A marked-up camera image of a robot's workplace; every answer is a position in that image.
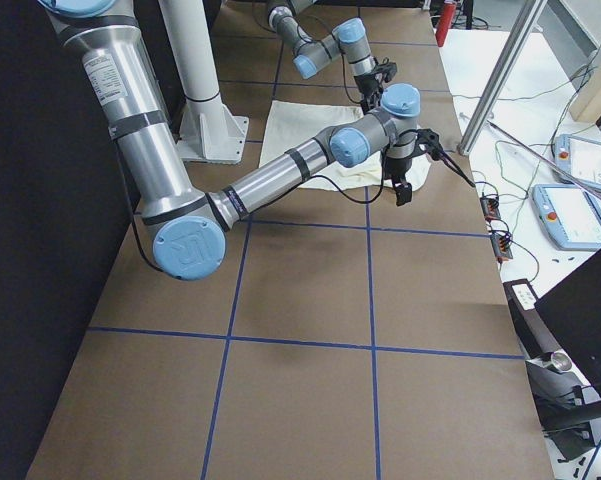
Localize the black monitor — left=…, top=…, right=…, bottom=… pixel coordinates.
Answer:
left=535, top=249, right=601, bottom=397

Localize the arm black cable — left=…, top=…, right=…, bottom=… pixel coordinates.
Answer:
left=129, top=144, right=389, bottom=274

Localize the blue teach pendant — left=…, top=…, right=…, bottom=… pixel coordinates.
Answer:
left=531, top=184, right=601, bottom=251
left=553, top=134, right=601, bottom=192

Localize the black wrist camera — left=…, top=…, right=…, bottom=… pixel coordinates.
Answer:
left=374, top=58, right=397, bottom=84
left=412, top=128, right=475, bottom=188

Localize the aluminium frame post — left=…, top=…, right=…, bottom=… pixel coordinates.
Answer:
left=458, top=0, right=548, bottom=156

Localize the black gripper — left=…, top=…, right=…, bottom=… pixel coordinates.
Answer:
left=354, top=69, right=383, bottom=114
left=383, top=155, right=413, bottom=206

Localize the cream long-sleeve cat shirt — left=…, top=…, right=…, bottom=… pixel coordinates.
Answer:
left=258, top=99, right=432, bottom=193

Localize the metal reacher grabber stick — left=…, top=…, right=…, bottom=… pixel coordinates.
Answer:
left=486, top=120, right=601, bottom=200

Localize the red cylinder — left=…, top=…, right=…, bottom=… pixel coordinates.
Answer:
left=435, top=0, right=456, bottom=47

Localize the shiny metal cup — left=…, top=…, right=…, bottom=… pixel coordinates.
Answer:
left=547, top=351, right=573, bottom=374

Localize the near blue teach pendant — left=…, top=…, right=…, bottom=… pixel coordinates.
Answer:
left=531, top=184, right=601, bottom=251

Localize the far blue teach pendant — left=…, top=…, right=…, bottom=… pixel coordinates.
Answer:
left=553, top=134, right=601, bottom=192

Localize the black box white label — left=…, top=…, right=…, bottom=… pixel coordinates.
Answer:
left=503, top=279, right=538, bottom=311

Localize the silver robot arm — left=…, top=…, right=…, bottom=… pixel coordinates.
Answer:
left=44, top=1, right=420, bottom=281
left=266, top=1, right=397, bottom=112

